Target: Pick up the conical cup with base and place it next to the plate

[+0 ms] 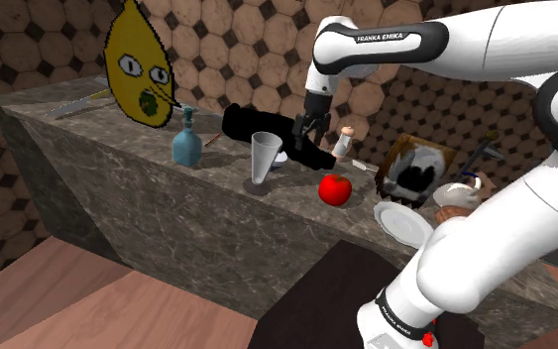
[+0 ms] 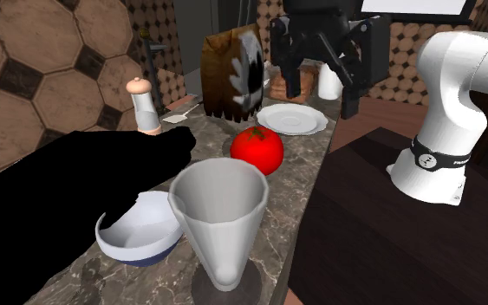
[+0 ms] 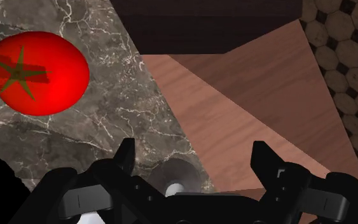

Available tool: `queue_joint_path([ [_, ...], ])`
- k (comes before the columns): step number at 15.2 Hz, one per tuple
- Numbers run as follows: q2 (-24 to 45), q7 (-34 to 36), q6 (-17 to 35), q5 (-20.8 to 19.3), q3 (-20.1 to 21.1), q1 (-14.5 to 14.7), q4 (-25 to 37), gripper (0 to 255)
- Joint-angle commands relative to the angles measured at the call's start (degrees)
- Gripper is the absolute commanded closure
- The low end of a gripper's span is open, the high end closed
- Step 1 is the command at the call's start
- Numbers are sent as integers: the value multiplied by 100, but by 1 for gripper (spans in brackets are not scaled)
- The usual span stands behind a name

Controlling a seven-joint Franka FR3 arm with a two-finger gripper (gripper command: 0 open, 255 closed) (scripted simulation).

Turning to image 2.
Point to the white tapered cup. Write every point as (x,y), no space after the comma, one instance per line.
(222,236)

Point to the dark robot stand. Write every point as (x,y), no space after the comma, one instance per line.
(395,253)

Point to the dark thin post with knob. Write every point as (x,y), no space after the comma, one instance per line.
(152,72)

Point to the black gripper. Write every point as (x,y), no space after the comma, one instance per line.
(319,17)

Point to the grey cabinet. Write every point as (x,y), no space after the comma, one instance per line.
(193,33)

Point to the brown paper bag with print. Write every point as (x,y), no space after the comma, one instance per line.
(220,72)

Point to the white jar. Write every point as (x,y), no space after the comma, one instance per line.
(328,84)

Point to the red tomato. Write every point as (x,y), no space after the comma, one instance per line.
(258,150)

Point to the large black shape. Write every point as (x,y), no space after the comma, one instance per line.
(36,211)

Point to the white spatula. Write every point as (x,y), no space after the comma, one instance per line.
(176,117)

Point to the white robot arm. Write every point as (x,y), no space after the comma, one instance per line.
(442,105)

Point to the white window with dark frame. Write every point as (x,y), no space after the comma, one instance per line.
(412,5)

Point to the brown basket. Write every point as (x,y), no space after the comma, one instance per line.
(309,86)

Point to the white and peach pepper mill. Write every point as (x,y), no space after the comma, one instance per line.
(144,110)

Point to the white plate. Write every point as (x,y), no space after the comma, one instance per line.
(292,120)

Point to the white bowl with blue base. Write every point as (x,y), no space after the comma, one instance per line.
(142,245)

